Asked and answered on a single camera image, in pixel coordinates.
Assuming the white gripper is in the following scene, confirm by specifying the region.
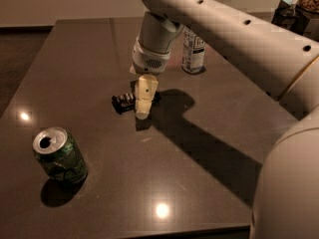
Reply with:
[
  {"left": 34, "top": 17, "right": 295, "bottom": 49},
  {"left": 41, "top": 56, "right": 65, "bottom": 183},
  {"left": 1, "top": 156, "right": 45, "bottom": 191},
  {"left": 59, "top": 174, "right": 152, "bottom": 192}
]
[{"left": 130, "top": 40, "right": 170, "bottom": 120}]

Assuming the green soda can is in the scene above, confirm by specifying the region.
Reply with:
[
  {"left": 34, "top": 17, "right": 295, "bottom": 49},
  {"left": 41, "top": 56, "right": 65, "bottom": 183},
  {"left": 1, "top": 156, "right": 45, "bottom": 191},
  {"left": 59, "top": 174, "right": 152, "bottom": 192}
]
[{"left": 33, "top": 126, "right": 88, "bottom": 187}]

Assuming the clear plastic water bottle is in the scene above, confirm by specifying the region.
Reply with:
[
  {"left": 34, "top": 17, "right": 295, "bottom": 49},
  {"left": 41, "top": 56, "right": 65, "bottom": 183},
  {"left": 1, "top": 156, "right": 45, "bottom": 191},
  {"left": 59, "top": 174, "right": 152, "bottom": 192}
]
[{"left": 181, "top": 28, "right": 205, "bottom": 75}]

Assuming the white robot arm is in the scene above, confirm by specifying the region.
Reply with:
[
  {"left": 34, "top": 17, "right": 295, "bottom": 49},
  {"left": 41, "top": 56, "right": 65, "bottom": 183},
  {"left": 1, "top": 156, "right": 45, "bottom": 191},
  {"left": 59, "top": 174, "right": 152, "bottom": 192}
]
[{"left": 131, "top": 0, "right": 319, "bottom": 239}]

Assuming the black rxbar chocolate bar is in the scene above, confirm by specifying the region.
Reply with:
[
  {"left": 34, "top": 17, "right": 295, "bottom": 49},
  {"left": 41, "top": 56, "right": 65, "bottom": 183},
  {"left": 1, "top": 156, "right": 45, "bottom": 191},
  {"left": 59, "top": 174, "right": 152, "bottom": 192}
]
[{"left": 111, "top": 89, "right": 161, "bottom": 115}]

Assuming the black snack bag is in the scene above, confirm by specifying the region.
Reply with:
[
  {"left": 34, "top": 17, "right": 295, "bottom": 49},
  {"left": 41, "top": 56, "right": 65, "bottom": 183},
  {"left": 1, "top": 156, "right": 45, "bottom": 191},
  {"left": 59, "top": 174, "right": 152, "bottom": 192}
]
[{"left": 271, "top": 0, "right": 309, "bottom": 35}]

